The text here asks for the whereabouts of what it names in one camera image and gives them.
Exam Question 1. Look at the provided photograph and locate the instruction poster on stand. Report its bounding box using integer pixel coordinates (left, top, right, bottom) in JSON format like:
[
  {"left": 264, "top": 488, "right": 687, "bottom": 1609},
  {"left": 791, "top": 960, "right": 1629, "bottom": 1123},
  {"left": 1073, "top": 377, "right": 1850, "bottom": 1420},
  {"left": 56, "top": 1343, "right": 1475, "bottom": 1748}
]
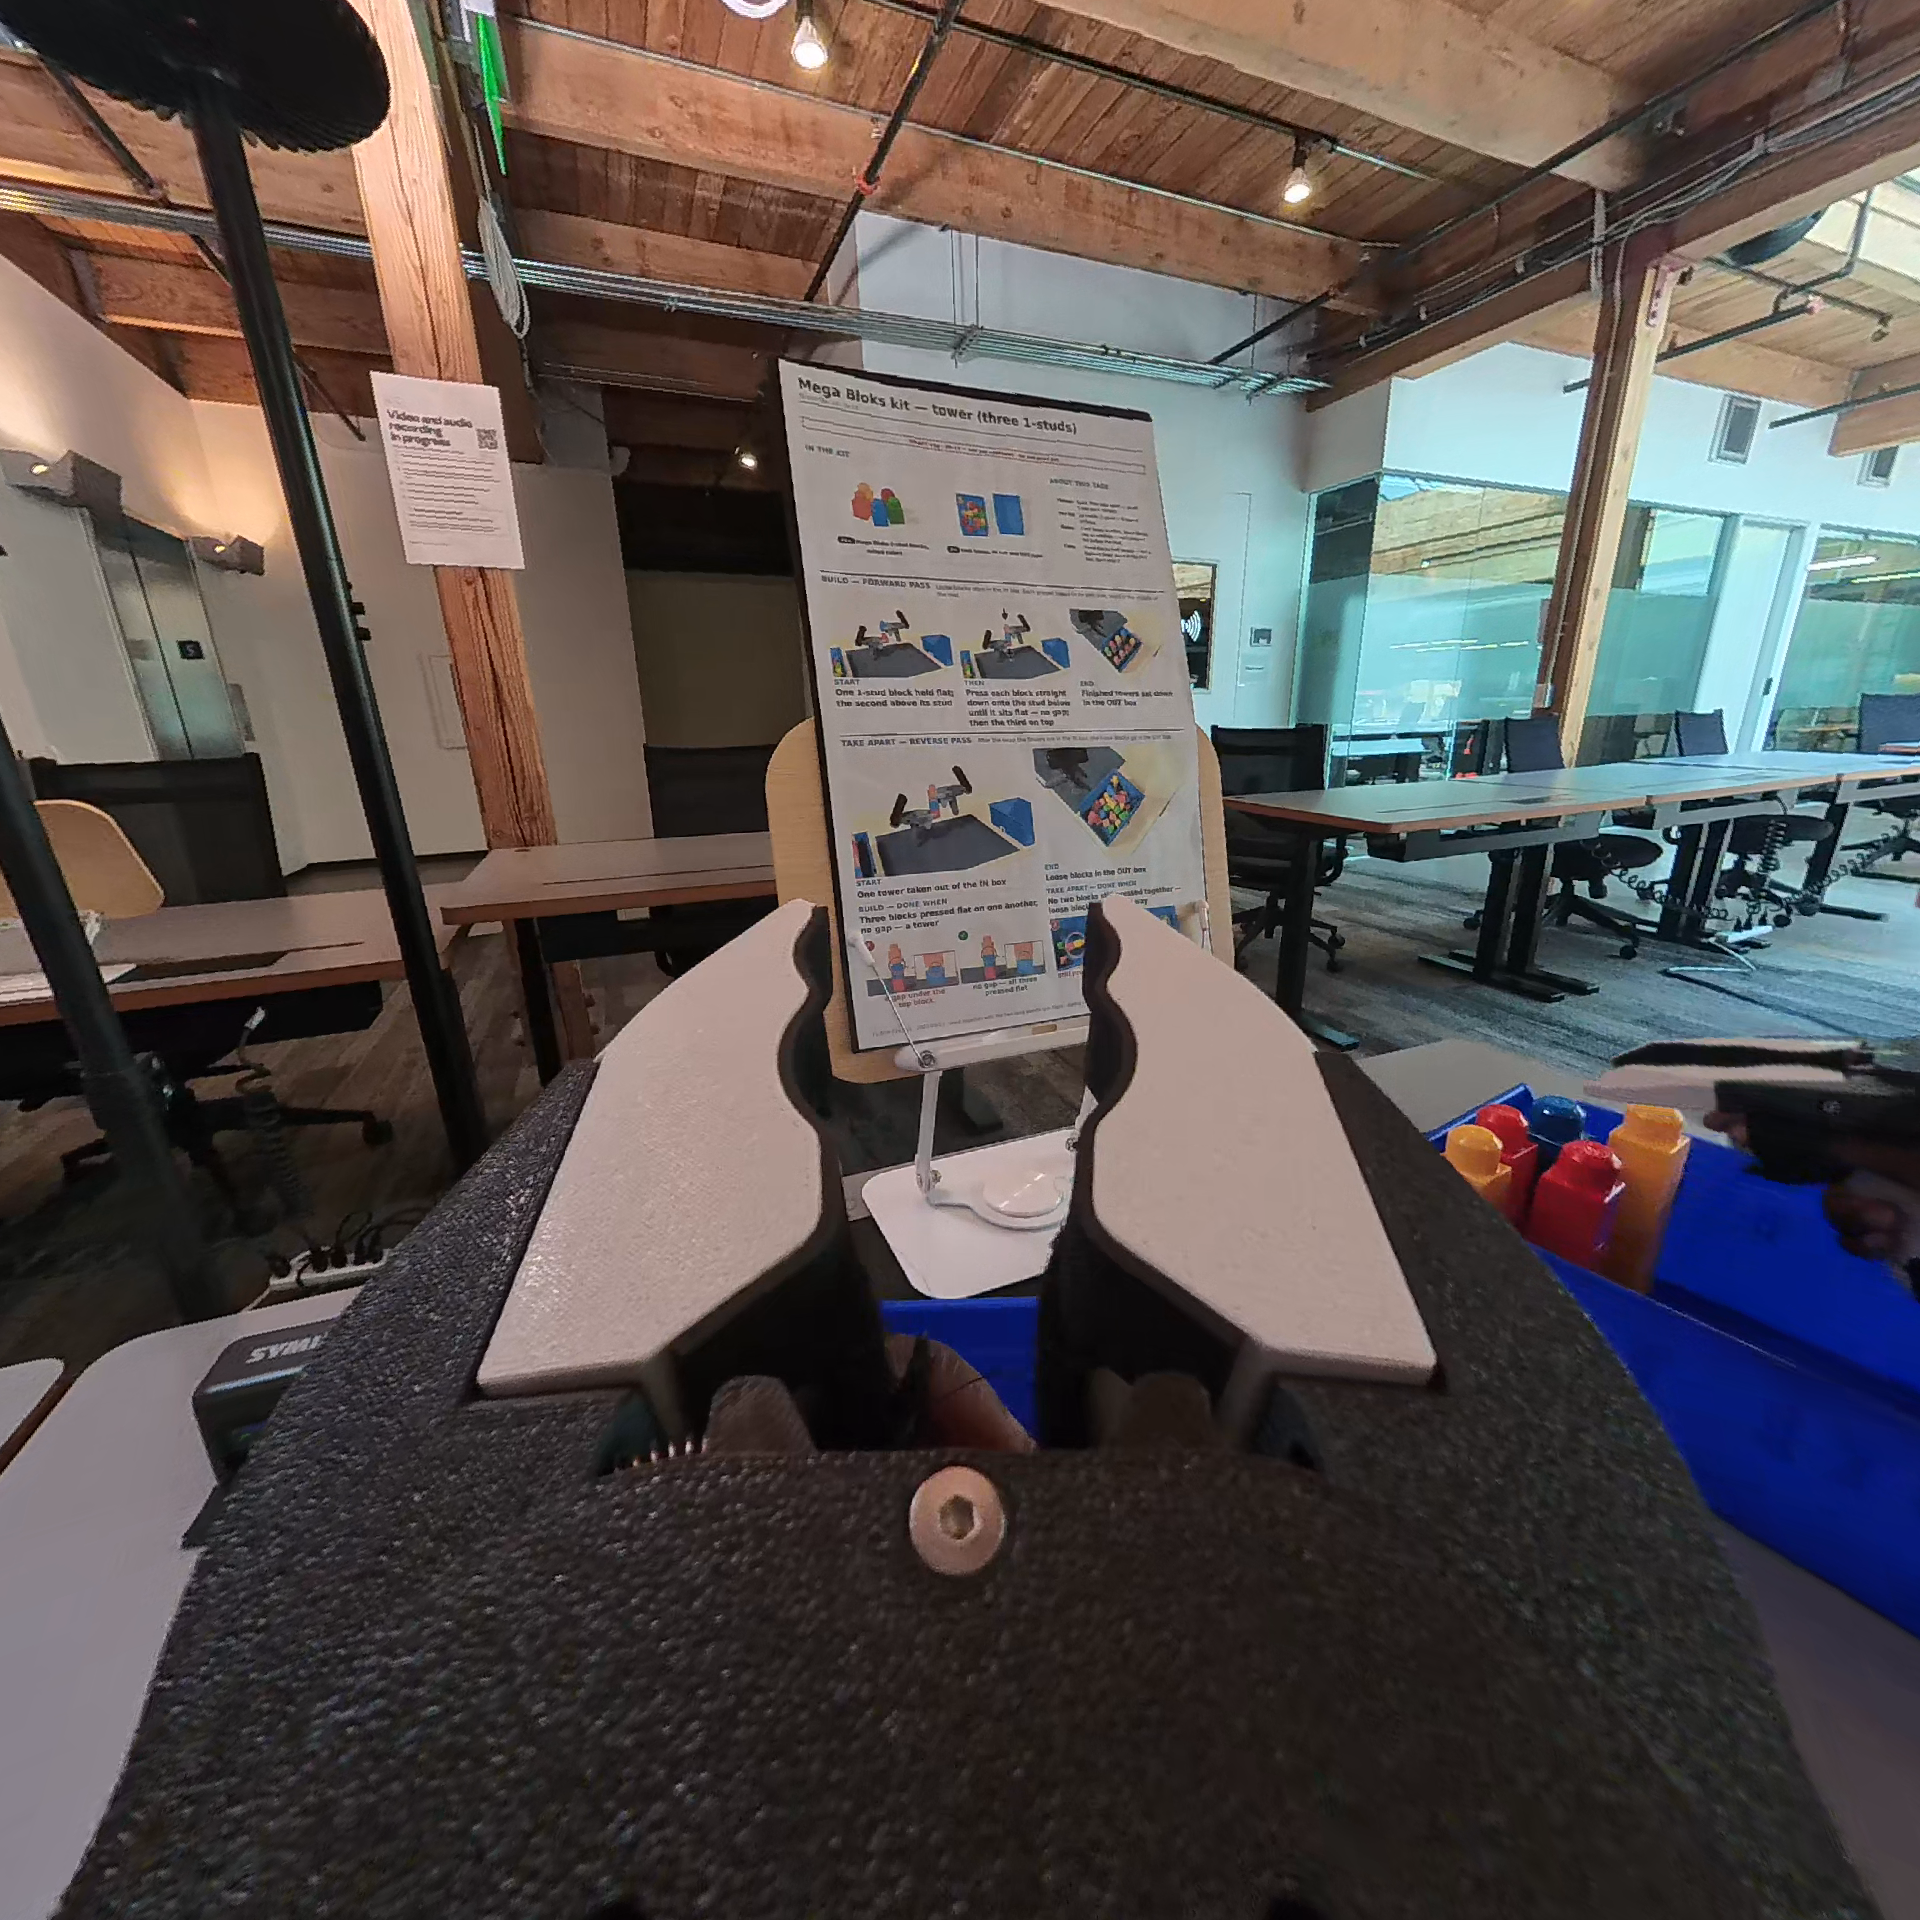
[{"left": 762, "top": 716, "right": 1240, "bottom": 1088}]

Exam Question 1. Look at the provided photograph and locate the metal elevator door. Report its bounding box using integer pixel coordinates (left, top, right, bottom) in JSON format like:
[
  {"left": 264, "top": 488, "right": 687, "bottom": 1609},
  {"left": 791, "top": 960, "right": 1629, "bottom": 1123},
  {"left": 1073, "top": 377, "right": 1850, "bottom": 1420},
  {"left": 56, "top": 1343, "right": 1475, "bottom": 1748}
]
[{"left": 88, "top": 508, "right": 249, "bottom": 762}]

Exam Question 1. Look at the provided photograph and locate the white power strip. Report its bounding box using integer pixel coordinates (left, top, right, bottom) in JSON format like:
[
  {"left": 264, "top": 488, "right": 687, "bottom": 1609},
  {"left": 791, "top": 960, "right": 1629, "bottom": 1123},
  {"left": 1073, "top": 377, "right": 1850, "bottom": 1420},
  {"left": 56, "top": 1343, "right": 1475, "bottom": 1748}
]
[{"left": 264, "top": 1235, "right": 399, "bottom": 1299}]

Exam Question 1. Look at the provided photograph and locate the printed instruction sheet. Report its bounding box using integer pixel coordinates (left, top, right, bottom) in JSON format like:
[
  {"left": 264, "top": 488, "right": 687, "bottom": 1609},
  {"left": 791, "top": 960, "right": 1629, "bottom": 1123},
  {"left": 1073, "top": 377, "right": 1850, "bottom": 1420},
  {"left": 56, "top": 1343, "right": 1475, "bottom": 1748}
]
[{"left": 776, "top": 354, "right": 1211, "bottom": 1056}]

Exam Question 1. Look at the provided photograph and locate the person's left hand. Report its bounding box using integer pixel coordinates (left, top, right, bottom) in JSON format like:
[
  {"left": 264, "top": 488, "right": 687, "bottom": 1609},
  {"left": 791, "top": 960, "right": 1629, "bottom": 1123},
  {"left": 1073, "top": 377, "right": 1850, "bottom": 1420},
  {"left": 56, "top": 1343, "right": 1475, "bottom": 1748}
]
[{"left": 886, "top": 1332, "right": 1040, "bottom": 1451}]

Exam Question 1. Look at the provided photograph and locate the row of black office chairs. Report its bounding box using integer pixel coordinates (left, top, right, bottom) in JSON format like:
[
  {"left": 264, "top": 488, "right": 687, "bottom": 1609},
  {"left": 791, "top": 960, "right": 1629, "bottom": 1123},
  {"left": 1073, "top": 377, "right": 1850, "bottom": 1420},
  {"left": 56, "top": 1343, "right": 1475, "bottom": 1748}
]
[{"left": 1448, "top": 692, "right": 1920, "bottom": 962}]

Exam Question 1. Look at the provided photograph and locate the wooden post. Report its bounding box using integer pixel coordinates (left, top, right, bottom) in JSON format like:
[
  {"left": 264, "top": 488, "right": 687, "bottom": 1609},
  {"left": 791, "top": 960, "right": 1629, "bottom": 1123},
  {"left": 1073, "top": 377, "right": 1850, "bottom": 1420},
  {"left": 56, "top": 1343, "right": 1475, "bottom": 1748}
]
[
  {"left": 349, "top": 0, "right": 560, "bottom": 856},
  {"left": 1543, "top": 247, "right": 1680, "bottom": 759}
]

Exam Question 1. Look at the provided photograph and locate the person's right hand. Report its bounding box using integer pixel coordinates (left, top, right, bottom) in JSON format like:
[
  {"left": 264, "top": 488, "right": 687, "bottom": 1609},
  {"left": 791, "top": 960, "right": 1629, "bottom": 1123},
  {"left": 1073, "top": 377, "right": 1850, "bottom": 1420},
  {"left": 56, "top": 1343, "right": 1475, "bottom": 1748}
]
[{"left": 1823, "top": 1144, "right": 1920, "bottom": 1296}]

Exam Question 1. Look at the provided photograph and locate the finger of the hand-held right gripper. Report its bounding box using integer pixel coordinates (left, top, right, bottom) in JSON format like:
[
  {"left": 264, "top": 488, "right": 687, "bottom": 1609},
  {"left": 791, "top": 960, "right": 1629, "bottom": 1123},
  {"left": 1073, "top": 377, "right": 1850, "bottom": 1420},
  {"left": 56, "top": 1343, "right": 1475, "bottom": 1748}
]
[
  {"left": 1585, "top": 1064, "right": 1871, "bottom": 1116},
  {"left": 1611, "top": 1035, "right": 1877, "bottom": 1072}
]

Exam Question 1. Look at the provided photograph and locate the blue plastic bin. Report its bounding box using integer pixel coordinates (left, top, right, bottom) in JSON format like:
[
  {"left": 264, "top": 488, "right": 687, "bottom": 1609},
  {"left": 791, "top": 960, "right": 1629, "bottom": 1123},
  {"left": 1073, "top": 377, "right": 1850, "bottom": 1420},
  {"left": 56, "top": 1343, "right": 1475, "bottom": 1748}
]
[
  {"left": 1423, "top": 1107, "right": 1920, "bottom": 1631},
  {"left": 874, "top": 1295, "right": 1051, "bottom": 1433}
]

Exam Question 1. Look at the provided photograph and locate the black office chair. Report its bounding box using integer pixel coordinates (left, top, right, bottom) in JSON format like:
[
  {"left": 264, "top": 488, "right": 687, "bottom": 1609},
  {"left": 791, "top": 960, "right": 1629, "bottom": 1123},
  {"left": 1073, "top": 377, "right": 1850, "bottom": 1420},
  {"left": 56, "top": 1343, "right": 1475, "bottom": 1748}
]
[
  {"left": 1211, "top": 723, "right": 1354, "bottom": 976},
  {"left": 31, "top": 1026, "right": 395, "bottom": 1202}
]

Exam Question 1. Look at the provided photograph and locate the long wooden office desk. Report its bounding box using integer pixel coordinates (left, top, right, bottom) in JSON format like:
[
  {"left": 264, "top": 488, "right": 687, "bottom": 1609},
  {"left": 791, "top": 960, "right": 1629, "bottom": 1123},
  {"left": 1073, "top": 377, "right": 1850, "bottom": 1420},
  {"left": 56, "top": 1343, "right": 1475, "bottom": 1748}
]
[{"left": 1223, "top": 751, "right": 1920, "bottom": 1008}]

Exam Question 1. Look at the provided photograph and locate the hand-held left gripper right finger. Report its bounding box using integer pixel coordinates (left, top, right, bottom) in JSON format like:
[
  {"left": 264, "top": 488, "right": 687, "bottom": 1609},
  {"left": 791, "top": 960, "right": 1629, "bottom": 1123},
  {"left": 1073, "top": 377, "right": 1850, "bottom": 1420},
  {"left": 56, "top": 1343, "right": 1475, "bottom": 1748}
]
[{"left": 1043, "top": 896, "right": 1440, "bottom": 1453}]

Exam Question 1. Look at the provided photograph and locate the black light stand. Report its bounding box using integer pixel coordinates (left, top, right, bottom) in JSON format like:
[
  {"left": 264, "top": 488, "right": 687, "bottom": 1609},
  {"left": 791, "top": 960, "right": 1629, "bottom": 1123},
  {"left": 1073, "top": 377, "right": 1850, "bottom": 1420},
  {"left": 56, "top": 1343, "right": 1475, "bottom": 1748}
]
[{"left": 0, "top": 719, "right": 205, "bottom": 1314}]

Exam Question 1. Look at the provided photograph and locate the wooden backing board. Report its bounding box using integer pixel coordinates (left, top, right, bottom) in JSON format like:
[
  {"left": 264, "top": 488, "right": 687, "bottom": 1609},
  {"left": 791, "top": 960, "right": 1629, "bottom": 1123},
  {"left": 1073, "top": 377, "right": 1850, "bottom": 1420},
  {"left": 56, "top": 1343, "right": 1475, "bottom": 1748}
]
[{"left": 0, "top": 799, "right": 168, "bottom": 923}]

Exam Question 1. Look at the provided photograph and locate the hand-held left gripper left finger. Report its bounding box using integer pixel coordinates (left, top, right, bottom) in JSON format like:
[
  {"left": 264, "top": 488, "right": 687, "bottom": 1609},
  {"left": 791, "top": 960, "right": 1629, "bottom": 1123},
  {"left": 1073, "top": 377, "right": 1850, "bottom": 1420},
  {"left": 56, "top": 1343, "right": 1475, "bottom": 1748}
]
[{"left": 474, "top": 900, "right": 904, "bottom": 1453}]

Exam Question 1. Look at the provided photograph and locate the white paper notice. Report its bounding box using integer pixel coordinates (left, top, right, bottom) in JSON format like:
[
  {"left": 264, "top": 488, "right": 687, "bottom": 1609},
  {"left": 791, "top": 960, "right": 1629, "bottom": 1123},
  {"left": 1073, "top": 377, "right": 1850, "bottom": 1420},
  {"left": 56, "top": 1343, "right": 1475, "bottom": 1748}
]
[{"left": 368, "top": 369, "right": 528, "bottom": 575}]

